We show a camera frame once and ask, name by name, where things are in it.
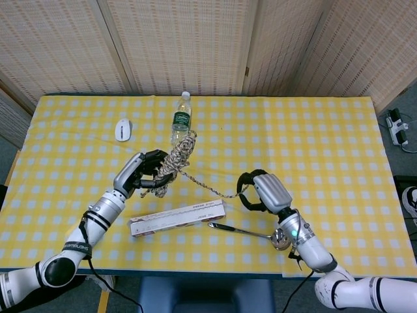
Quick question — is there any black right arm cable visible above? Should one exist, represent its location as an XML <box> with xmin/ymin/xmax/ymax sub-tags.
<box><xmin>281</xmin><ymin>247</ymin><xmax>315</xmax><ymax>313</ymax></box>

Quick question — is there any yellow white checked tablecloth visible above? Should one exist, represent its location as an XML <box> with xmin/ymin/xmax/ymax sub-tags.
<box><xmin>0</xmin><ymin>94</ymin><xmax>417</xmax><ymax>278</ymax></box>

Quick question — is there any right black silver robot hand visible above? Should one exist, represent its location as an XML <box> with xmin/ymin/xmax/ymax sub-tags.
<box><xmin>237</xmin><ymin>169</ymin><xmax>293</xmax><ymax>215</ymax></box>

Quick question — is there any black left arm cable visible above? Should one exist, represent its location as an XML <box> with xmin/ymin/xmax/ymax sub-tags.
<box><xmin>79</xmin><ymin>211</ymin><xmax>144</xmax><ymax>313</ymax></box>

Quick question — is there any clear plastic water bottle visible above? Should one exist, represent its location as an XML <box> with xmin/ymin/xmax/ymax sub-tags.
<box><xmin>169</xmin><ymin>91</ymin><xmax>193</xmax><ymax>147</ymax></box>

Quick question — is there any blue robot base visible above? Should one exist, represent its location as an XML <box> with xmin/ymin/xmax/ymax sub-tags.
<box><xmin>138</xmin><ymin>276</ymin><xmax>276</xmax><ymax>313</ymax></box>

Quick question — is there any long baking paper box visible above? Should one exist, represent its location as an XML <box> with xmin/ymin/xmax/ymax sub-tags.
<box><xmin>130</xmin><ymin>198</ymin><xmax>227</xmax><ymax>237</ymax></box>

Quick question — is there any white power strip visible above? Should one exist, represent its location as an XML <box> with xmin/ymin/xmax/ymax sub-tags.
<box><xmin>386</xmin><ymin>109</ymin><xmax>410</xmax><ymax>147</ymax></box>

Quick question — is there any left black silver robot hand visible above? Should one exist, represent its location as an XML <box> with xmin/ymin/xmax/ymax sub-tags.
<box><xmin>113</xmin><ymin>149</ymin><xmax>179</xmax><ymax>200</ymax></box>

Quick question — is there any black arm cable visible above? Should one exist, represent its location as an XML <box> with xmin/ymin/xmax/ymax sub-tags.
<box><xmin>79</xmin><ymin>211</ymin><xmax>144</xmax><ymax>313</ymax></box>
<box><xmin>281</xmin><ymin>247</ymin><xmax>315</xmax><ymax>313</ymax></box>

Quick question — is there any stainless steel ladle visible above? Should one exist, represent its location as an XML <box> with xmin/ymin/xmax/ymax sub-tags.
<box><xmin>208</xmin><ymin>222</ymin><xmax>291</xmax><ymax>251</ymax></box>

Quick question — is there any black white sneaker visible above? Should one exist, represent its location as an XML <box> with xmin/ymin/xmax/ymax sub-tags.
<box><xmin>402</xmin><ymin>186</ymin><xmax>417</xmax><ymax>226</ymax></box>

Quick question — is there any woven bamboo folding screen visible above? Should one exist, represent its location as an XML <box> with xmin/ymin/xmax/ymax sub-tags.
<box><xmin>0</xmin><ymin>0</ymin><xmax>417</xmax><ymax>147</ymax></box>

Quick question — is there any braided speckled rope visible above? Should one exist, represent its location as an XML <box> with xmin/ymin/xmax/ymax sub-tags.
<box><xmin>139</xmin><ymin>129</ymin><xmax>250</xmax><ymax>199</ymax></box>

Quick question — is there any white computer mouse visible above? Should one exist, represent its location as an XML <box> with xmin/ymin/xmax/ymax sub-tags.
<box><xmin>114</xmin><ymin>119</ymin><xmax>133</xmax><ymax>142</ymax></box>

